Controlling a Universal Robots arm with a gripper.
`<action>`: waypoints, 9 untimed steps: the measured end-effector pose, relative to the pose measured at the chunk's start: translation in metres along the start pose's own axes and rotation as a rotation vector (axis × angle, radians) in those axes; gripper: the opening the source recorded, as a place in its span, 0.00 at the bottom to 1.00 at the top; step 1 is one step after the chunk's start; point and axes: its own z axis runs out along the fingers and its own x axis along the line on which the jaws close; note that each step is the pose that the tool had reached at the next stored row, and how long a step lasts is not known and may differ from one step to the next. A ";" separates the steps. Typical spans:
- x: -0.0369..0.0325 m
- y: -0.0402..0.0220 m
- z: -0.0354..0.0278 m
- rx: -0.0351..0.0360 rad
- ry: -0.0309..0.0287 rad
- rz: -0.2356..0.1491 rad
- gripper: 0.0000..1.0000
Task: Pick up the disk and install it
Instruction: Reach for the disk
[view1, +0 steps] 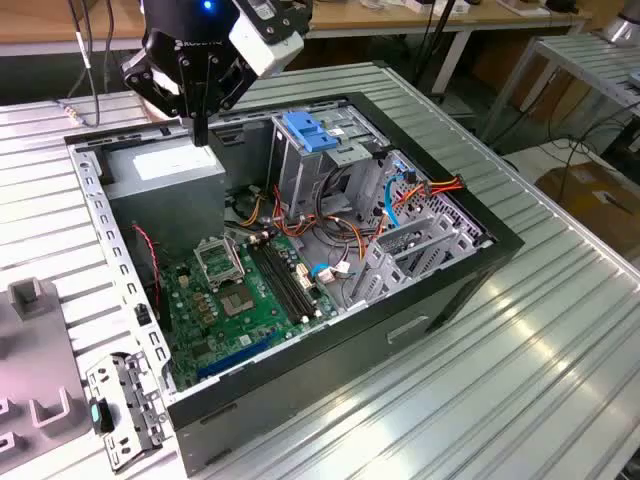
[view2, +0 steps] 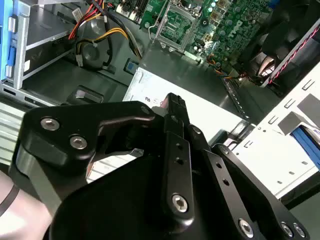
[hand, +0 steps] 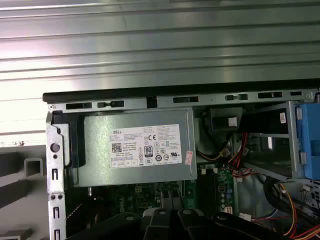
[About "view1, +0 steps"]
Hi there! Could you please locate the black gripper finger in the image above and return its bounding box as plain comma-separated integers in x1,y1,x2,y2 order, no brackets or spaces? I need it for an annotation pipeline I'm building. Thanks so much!
121,48,202,147
199,59,257,147

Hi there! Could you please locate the red orange power wire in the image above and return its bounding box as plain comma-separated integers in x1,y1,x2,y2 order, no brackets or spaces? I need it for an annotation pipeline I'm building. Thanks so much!
393,172,467,211

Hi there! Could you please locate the metal disk bay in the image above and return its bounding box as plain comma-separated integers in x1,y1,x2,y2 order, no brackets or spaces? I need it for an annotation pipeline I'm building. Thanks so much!
349,212,494,309

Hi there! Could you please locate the small brown box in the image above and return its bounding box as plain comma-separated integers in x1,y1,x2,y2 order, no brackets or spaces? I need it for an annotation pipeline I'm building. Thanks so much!
74,0,144,24

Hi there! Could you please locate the blue drive latch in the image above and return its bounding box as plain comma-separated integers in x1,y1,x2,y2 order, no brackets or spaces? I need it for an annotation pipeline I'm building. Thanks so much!
282,110,341,155

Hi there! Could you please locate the metal drive cage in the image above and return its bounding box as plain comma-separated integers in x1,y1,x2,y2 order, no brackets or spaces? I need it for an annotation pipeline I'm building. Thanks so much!
267,102,391,221

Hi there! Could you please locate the grey power supply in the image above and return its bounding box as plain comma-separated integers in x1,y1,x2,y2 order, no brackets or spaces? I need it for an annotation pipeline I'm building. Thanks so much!
102,141,227,256

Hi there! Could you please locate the metal socket cover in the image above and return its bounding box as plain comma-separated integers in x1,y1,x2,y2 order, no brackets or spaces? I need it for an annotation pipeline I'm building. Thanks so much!
193,234,247,290

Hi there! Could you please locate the black RAM slot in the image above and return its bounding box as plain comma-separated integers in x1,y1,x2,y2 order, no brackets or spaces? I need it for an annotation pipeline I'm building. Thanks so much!
261,239,318,318
254,240,312,321
248,241,307,324
268,238,324,315

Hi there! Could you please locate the black stand pole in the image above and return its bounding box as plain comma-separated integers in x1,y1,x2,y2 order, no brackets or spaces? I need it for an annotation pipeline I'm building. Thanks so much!
412,0,459,96

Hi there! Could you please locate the CPU socket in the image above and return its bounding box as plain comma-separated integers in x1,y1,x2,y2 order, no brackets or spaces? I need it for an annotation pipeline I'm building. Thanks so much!
215,283,257,319

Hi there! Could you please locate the green motherboard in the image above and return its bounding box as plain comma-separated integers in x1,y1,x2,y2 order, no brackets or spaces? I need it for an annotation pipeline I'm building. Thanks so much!
159,232,341,394

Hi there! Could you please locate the blue expansion slot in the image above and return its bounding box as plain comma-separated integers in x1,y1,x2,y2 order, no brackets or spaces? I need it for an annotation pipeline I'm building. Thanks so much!
195,329,279,381

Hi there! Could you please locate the grey parts rack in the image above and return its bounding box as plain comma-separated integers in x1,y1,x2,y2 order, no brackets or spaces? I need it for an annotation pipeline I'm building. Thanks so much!
0,277,94,480

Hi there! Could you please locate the black PC case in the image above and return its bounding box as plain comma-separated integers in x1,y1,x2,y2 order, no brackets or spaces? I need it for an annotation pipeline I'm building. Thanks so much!
63,91,525,477

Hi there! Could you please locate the metal slat side table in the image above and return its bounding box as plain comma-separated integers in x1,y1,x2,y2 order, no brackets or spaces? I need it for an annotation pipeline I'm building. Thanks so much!
479,32,640,146

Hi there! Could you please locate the large cardboard box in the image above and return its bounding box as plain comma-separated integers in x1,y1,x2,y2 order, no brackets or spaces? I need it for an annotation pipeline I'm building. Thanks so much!
534,162,640,256

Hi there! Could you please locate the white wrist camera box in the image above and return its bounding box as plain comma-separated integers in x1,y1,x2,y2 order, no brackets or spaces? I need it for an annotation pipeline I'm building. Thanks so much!
228,0,306,79

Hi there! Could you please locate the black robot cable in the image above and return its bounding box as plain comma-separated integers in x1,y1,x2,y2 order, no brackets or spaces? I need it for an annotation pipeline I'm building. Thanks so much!
52,0,119,129

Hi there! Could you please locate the black wire loop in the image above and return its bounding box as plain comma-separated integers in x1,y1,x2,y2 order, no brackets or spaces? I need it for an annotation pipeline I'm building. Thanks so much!
318,164,354,222

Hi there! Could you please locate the wooden desk white frame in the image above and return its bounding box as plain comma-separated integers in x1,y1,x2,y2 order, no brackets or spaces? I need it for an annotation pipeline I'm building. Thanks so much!
0,0,594,96

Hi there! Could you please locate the orange yellow wire bundle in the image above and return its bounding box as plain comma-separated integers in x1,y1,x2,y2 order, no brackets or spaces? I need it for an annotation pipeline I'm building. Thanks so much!
238,184,386,262

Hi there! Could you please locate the long blue data wire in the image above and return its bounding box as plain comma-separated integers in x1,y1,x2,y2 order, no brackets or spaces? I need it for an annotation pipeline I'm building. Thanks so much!
382,163,419,231

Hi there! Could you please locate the short blue data wire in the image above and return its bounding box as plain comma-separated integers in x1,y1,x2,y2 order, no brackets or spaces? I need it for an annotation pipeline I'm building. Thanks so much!
309,263,359,282

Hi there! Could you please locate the metal expansion bracket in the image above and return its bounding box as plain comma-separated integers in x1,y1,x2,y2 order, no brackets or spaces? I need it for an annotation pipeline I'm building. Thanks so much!
85,349,169,474

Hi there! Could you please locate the black teal bracket latch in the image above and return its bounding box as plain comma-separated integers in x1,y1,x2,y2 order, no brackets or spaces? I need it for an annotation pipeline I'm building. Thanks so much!
88,397,116,434

